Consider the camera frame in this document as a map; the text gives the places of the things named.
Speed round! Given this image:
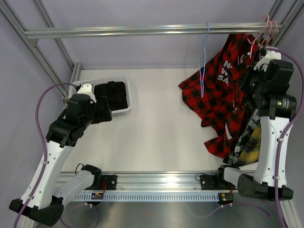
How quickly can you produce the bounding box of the black polo shirt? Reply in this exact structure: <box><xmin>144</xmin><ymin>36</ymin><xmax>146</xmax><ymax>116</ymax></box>
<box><xmin>94</xmin><ymin>81</ymin><xmax>128</xmax><ymax>111</ymax></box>

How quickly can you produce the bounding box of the white plastic basket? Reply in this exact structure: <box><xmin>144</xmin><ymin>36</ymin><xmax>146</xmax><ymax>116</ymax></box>
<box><xmin>73</xmin><ymin>76</ymin><xmax>132</xmax><ymax>116</ymax></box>

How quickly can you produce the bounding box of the red black plaid shirt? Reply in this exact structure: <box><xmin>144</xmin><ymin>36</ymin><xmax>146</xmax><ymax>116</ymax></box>
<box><xmin>178</xmin><ymin>34</ymin><xmax>258</xmax><ymax>159</ymax></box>

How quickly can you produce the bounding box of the pink wire hanger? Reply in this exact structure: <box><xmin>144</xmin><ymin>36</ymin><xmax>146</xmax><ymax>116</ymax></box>
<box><xmin>259</xmin><ymin>20</ymin><xmax>273</xmax><ymax>48</ymax></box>
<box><xmin>261</xmin><ymin>20</ymin><xmax>278</xmax><ymax>48</ymax></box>
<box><xmin>248</xmin><ymin>14</ymin><xmax>270</xmax><ymax>58</ymax></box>

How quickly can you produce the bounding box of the light blue wire hanger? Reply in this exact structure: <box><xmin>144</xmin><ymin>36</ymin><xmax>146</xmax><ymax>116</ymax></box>
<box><xmin>197</xmin><ymin>22</ymin><xmax>210</xmax><ymax>98</ymax></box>

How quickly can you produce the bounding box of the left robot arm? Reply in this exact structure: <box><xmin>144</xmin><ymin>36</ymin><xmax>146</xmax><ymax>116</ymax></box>
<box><xmin>9</xmin><ymin>94</ymin><xmax>112</xmax><ymax>227</ymax></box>

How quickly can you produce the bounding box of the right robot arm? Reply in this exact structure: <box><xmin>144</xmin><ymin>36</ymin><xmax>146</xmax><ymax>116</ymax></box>
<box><xmin>215</xmin><ymin>59</ymin><xmax>297</xmax><ymax>201</ymax></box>

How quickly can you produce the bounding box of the yellow plaid shirt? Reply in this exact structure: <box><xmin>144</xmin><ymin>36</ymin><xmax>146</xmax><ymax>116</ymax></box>
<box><xmin>237</xmin><ymin>123</ymin><xmax>261</xmax><ymax>167</ymax></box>

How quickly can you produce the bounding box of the grey white plaid shirt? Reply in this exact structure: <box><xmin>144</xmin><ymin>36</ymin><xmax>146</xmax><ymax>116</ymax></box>
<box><xmin>223</xmin><ymin>109</ymin><xmax>260</xmax><ymax>167</ymax></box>

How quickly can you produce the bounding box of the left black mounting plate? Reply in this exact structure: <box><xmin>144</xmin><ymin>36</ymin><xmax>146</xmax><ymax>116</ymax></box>
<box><xmin>85</xmin><ymin>174</ymin><xmax>117</xmax><ymax>190</ymax></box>

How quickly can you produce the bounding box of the black mounting plate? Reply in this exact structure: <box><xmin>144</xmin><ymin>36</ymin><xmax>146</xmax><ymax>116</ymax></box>
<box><xmin>195</xmin><ymin>173</ymin><xmax>236</xmax><ymax>190</ymax></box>
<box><xmin>85</xmin><ymin>174</ymin><xmax>117</xmax><ymax>190</ymax></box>

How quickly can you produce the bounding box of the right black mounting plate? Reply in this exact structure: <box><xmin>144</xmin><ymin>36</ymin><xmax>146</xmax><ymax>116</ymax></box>
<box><xmin>195</xmin><ymin>173</ymin><xmax>236</xmax><ymax>190</ymax></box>

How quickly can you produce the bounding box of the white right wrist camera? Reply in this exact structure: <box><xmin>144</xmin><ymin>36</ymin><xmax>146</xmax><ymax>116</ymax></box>
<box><xmin>254</xmin><ymin>48</ymin><xmax>281</xmax><ymax>72</ymax></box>

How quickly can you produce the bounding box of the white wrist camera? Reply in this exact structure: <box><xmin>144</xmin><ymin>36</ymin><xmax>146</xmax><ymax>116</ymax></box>
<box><xmin>254</xmin><ymin>48</ymin><xmax>281</xmax><ymax>72</ymax></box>
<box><xmin>77</xmin><ymin>84</ymin><xmax>96</xmax><ymax>103</ymax></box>

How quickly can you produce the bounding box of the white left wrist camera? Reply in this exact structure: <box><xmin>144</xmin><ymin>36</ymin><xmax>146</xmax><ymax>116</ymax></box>
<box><xmin>77</xmin><ymin>84</ymin><xmax>96</xmax><ymax>103</ymax></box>

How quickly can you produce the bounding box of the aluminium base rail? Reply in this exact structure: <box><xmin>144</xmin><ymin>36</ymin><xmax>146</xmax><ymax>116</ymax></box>
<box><xmin>57</xmin><ymin>171</ymin><xmax>240</xmax><ymax>192</ymax></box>

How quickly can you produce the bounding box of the right aluminium frame post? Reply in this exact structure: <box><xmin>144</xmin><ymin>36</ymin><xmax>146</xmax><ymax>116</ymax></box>
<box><xmin>268</xmin><ymin>0</ymin><xmax>304</xmax><ymax>47</ymax></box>

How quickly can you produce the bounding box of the aluminium frame post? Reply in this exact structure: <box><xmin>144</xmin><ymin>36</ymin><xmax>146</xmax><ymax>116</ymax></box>
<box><xmin>268</xmin><ymin>0</ymin><xmax>304</xmax><ymax>47</ymax></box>
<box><xmin>0</xmin><ymin>0</ymin><xmax>82</xmax><ymax>84</ymax></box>

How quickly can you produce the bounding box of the white slotted cable duct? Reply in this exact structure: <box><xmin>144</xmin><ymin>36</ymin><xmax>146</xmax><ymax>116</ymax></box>
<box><xmin>72</xmin><ymin>192</ymin><xmax>219</xmax><ymax>202</ymax></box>

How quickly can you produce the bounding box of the aluminium hanging rail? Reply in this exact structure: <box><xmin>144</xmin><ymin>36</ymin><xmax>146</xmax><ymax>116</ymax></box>
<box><xmin>24</xmin><ymin>22</ymin><xmax>283</xmax><ymax>39</ymax></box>

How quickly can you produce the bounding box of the left aluminium frame post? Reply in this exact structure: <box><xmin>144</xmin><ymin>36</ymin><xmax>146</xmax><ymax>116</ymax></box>
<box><xmin>0</xmin><ymin>0</ymin><xmax>82</xmax><ymax>84</ymax></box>

